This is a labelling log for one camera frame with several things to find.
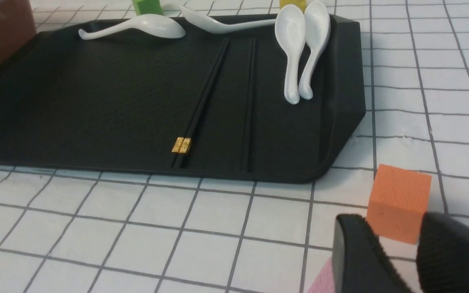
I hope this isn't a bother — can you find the white ceramic spoon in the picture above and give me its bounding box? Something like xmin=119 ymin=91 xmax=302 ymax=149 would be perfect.
xmin=78 ymin=14 xmax=186 ymax=39
xmin=298 ymin=0 xmax=331 ymax=100
xmin=180 ymin=5 xmax=276 ymax=35
xmin=275 ymin=4 xmax=306 ymax=105

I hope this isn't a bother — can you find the yellow foam cube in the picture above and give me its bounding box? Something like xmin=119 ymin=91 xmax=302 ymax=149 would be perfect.
xmin=279 ymin=0 xmax=307 ymax=11

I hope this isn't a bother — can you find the orange foam cube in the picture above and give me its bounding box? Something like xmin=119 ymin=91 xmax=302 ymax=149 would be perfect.
xmin=366 ymin=164 xmax=432 ymax=245

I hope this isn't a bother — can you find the green foam cube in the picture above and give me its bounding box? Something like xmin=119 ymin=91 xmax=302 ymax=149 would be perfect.
xmin=132 ymin=0 xmax=164 ymax=15

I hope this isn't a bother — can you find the white ceramic spoon near right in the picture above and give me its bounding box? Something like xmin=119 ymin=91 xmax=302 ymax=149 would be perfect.
xmin=275 ymin=4 xmax=306 ymax=105

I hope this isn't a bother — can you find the black plastic tray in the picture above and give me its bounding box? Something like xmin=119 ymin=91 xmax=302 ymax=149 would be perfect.
xmin=0 ymin=15 xmax=366 ymax=184

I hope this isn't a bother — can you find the white ceramic spoon far right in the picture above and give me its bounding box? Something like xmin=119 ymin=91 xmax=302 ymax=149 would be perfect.
xmin=298 ymin=0 xmax=331 ymax=100

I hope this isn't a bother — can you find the black chopstick gold band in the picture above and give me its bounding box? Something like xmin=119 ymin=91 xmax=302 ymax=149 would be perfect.
xmin=178 ymin=38 xmax=231 ymax=170
xmin=171 ymin=37 xmax=228 ymax=169

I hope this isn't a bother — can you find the plain black chopstick right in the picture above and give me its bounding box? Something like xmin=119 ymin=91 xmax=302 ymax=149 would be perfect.
xmin=241 ymin=38 xmax=257 ymax=173

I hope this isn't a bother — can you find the white ceramic spoon far left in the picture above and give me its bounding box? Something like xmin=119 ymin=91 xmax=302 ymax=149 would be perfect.
xmin=78 ymin=14 xmax=186 ymax=39

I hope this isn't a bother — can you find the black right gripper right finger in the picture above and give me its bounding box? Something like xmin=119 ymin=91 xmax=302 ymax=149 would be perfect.
xmin=416 ymin=212 xmax=469 ymax=293

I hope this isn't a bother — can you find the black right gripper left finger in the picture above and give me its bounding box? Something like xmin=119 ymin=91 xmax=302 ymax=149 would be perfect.
xmin=332 ymin=214 xmax=412 ymax=293

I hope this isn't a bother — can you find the white ceramic spoon centre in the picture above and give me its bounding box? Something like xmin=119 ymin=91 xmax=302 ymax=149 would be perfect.
xmin=180 ymin=5 xmax=276 ymax=35

